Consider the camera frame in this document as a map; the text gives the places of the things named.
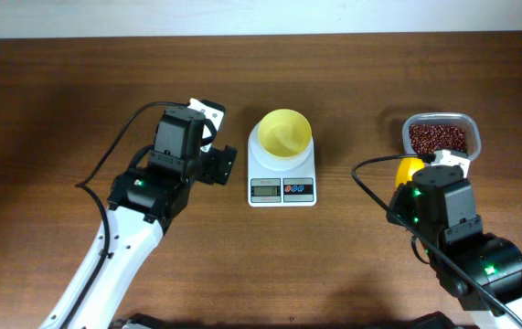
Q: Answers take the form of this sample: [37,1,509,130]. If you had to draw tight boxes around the yellow measuring scoop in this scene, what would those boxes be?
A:
[395,157,425,187]

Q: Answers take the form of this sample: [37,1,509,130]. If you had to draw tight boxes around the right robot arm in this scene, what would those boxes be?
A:
[387,165,522,328]

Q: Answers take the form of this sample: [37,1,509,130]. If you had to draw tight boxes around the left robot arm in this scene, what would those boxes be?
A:
[42,99,238,328]

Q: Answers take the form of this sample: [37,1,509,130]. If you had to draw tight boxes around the white digital kitchen scale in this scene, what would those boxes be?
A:
[247,124,317,207]

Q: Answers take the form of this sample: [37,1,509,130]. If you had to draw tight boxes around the pale yellow plastic bowl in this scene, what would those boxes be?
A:
[258,109,312,158]

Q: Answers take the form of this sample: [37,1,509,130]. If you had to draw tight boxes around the red beans in container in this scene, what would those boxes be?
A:
[409,124,468,154]

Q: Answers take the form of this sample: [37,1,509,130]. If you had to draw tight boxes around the clear plastic food container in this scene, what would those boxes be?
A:
[402,112,482,161]

